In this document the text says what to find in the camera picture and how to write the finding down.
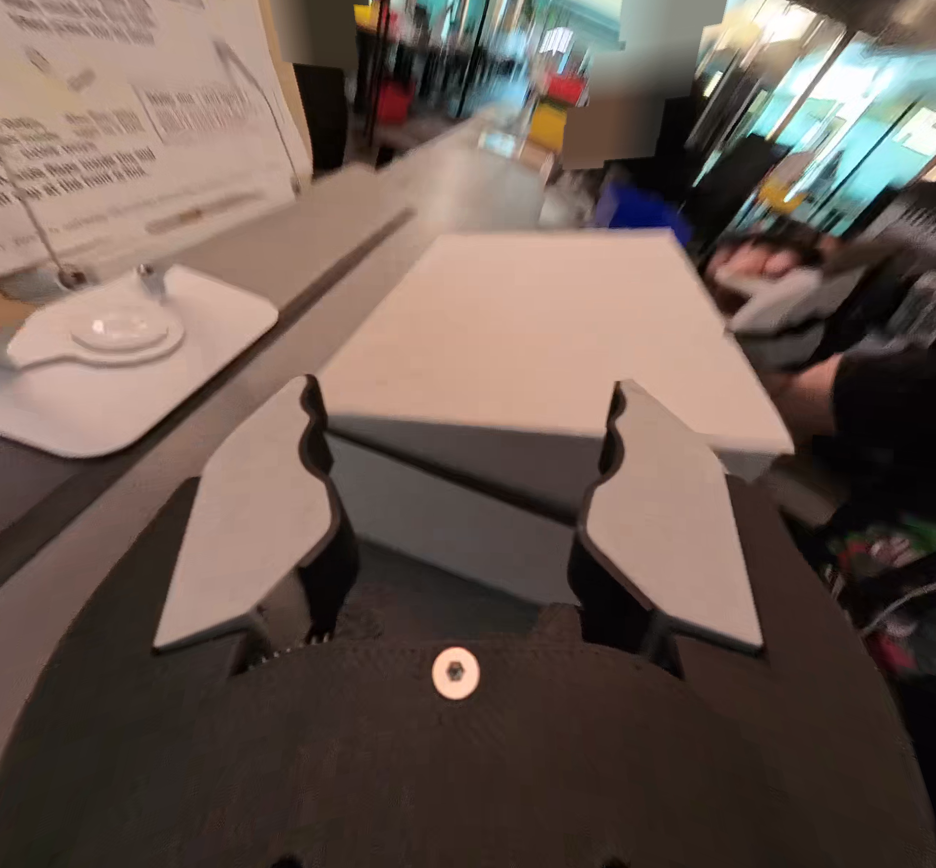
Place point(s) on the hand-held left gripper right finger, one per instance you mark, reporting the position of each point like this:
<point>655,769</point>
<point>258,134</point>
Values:
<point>673,524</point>

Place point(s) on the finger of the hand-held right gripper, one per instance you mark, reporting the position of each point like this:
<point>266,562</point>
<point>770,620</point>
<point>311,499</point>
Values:
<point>775,301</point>

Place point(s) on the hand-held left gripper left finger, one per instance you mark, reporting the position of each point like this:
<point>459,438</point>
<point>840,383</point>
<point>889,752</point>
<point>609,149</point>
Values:
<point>248,517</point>

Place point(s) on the white cardboard mailer box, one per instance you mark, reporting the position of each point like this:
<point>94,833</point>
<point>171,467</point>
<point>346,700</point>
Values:
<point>526,327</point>

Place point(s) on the person's right forearm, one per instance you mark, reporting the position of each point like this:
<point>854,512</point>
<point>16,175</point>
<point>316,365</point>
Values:
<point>808,396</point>

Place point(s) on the person's black-clothed torso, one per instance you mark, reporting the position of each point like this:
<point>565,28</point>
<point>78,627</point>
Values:
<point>885,407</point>

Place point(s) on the blue bin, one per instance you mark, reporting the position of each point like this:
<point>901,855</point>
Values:
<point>643,213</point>

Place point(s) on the yellow storage bin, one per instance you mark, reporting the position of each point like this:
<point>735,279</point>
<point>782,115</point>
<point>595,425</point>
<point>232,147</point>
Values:
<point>548,123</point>

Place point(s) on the red storage bin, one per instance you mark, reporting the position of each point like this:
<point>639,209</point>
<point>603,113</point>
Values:
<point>569,89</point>

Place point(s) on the red basket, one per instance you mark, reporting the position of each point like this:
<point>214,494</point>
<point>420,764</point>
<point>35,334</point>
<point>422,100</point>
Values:
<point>396,104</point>

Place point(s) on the printed instruction sheet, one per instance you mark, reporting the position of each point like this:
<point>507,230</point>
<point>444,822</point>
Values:
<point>110,78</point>

